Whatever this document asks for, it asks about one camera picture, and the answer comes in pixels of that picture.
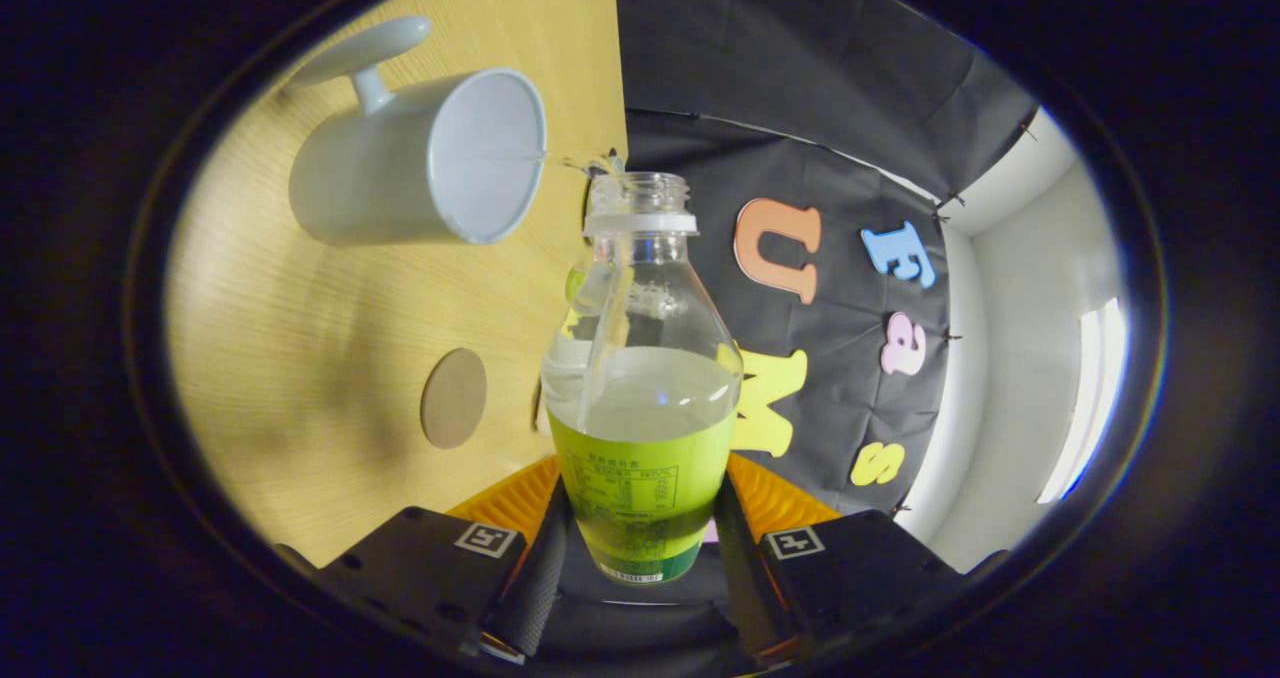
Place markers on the ceiling light panel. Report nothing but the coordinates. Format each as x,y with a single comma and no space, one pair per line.
1090,398

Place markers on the round brown coaster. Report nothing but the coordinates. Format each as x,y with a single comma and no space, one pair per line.
454,398

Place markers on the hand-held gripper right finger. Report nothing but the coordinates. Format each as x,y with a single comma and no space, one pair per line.
740,578

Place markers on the white cup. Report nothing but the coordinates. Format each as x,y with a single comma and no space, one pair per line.
370,178

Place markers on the black backdrop cloth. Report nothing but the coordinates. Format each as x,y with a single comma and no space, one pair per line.
800,98

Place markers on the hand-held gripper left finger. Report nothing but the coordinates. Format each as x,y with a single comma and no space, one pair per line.
530,578

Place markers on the clear juice bottle green label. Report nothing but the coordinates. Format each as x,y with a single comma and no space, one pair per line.
640,438

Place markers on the wooden table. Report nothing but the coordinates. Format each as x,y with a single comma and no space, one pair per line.
330,348

